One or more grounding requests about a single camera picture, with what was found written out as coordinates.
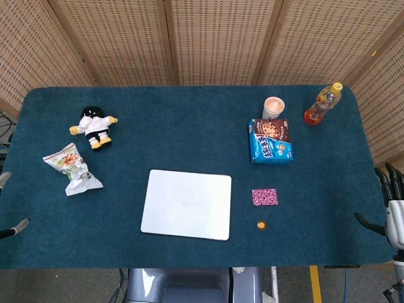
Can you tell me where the left grey five-finger robot hand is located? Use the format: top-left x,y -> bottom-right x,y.
0,171 -> 31,240

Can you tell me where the right grey five-finger robot hand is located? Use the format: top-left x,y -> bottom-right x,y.
354,162 -> 404,247

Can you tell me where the pink and white patterned packet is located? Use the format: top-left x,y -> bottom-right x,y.
251,188 -> 279,207

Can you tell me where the white rectangular board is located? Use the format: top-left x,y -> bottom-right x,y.
140,169 -> 232,242

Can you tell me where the white green snack bag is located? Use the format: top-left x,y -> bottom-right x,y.
42,142 -> 104,197

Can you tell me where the black and white plush doll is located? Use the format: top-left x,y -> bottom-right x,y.
69,105 -> 119,153

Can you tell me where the orange tea bottle yellow cap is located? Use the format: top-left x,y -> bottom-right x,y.
303,82 -> 344,126

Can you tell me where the white table leg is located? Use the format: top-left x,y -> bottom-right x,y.
269,266 -> 280,301

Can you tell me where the blue chocolate cookie box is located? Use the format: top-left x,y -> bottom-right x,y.
247,118 -> 294,165

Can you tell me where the white paper cup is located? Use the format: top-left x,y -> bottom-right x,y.
261,96 -> 285,121

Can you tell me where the grey robot torso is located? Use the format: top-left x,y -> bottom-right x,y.
125,267 -> 263,303

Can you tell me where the teal felt table cloth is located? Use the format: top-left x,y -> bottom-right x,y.
0,85 -> 399,270

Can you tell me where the woven bamboo folding screen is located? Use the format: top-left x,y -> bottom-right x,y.
0,0 -> 404,171

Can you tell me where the black cables bundle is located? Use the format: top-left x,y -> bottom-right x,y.
0,110 -> 17,158

